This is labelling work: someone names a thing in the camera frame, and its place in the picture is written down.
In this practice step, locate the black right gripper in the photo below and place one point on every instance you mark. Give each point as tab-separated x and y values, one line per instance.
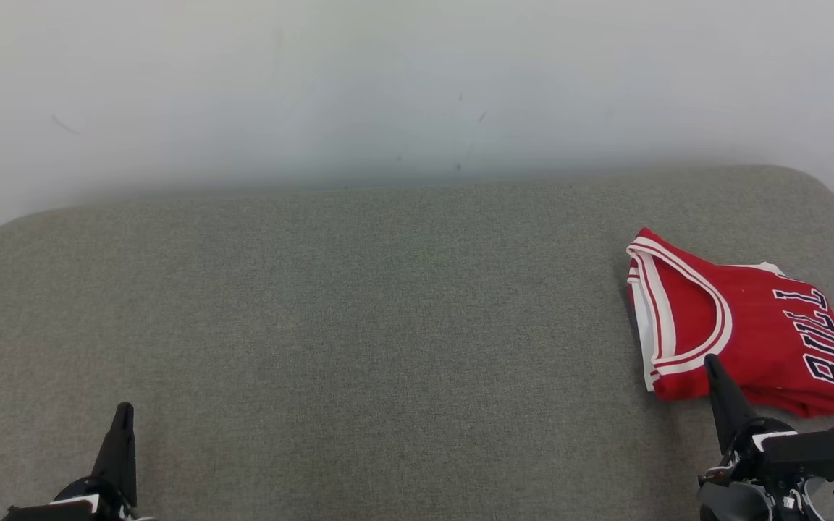
822	456

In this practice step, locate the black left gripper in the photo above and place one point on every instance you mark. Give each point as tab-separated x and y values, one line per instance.
77	510

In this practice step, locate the red jersey with white sleeves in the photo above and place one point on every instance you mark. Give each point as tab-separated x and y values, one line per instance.
750	325

